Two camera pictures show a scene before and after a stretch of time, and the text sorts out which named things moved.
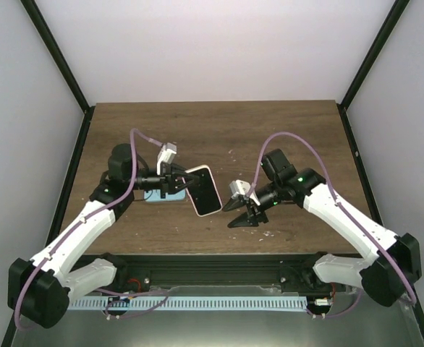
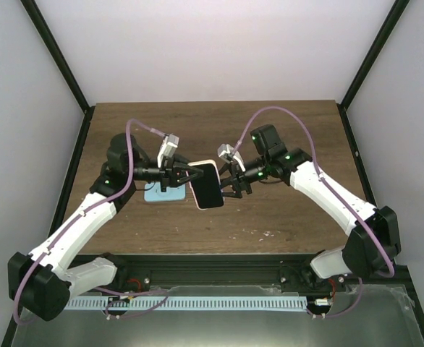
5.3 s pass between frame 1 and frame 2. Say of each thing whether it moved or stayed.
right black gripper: moved
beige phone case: moved
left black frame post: stayed
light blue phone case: stayed
